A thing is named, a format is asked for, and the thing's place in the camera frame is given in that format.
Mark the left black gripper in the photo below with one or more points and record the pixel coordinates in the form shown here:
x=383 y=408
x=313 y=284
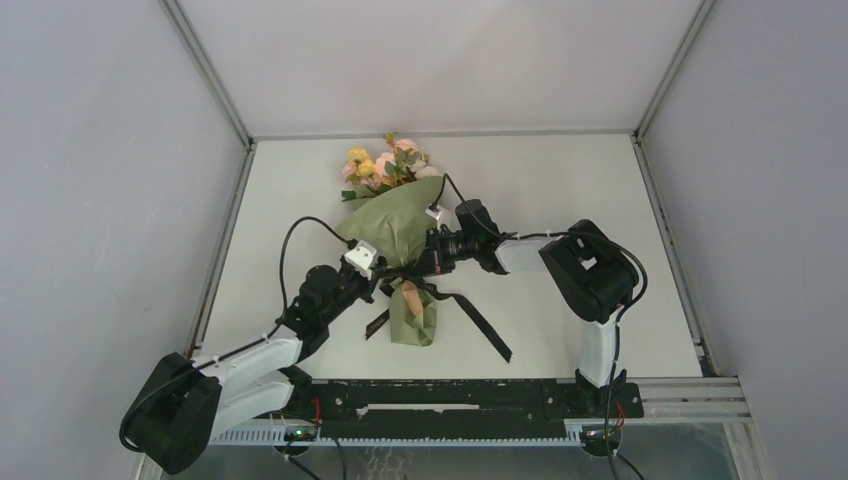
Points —
x=368 y=286

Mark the yellow fake flower stem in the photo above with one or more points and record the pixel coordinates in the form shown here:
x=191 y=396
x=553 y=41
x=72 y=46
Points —
x=359 y=165

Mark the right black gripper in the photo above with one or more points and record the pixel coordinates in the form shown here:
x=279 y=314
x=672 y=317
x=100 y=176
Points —
x=436 y=261

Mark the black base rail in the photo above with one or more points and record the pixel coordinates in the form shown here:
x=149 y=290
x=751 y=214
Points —
x=501 y=409

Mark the white fake flower stem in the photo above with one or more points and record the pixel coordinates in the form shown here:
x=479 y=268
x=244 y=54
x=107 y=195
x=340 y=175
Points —
x=422 y=169

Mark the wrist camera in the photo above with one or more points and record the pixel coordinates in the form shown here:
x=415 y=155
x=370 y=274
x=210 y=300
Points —
x=363 y=257
x=441 y=216

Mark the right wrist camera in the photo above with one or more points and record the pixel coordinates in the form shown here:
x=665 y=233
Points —
x=441 y=216

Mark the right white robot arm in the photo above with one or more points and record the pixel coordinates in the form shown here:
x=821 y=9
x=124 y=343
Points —
x=599 y=279

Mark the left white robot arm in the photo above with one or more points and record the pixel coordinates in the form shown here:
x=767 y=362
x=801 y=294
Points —
x=183 y=405

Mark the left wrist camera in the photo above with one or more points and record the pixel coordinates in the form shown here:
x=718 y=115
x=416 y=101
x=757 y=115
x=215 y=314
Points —
x=363 y=257

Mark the orange wrapping paper sheet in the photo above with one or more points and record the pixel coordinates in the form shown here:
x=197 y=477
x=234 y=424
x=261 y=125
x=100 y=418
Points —
x=396 y=223

